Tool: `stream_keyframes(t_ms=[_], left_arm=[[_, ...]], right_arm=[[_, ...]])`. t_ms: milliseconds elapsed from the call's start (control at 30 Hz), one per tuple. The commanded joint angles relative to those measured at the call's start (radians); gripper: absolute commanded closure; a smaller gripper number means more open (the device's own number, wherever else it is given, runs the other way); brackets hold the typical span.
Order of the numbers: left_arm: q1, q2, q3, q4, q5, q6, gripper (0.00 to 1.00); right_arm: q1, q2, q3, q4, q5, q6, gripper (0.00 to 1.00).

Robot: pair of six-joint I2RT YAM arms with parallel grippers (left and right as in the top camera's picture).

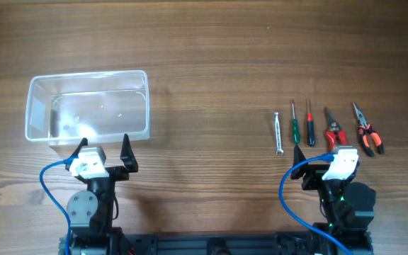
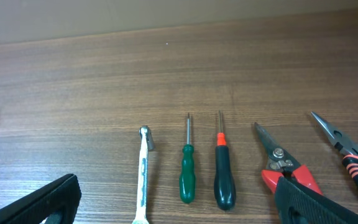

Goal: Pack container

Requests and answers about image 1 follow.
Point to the black red handled screwdriver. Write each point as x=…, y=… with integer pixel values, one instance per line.
x=311, y=140

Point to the clear plastic container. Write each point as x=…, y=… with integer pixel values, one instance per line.
x=61, y=109

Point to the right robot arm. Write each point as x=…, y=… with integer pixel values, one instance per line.
x=347, y=205

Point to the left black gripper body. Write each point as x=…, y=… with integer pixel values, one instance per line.
x=115, y=171

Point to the green handled screwdriver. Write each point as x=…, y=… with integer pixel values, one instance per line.
x=295, y=126

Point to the silver combination wrench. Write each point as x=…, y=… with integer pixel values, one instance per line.
x=279, y=150

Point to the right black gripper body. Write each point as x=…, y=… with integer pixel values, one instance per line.
x=312, y=176

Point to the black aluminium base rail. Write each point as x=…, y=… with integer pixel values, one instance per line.
x=267, y=244

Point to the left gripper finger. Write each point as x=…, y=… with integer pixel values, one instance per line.
x=127, y=156
x=74, y=155

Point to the orange black needle-nose pliers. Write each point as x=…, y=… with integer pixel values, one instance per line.
x=365, y=129

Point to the red handled snips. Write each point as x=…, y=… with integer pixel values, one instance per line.
x=335, y=135

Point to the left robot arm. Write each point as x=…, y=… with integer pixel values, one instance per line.
x=92, y=212

